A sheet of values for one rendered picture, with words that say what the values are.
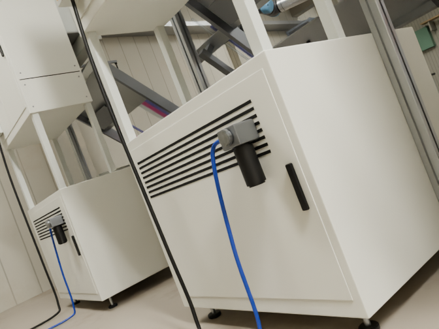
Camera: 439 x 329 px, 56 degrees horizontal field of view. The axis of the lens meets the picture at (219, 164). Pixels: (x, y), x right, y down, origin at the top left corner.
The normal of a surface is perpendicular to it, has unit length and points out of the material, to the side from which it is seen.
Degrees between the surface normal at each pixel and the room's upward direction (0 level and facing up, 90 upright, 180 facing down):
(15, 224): 90
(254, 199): 90
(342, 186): 90
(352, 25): 137
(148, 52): 90
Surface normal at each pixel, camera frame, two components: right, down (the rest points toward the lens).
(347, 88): 0.58, -0.23
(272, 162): -0.73, 0.28
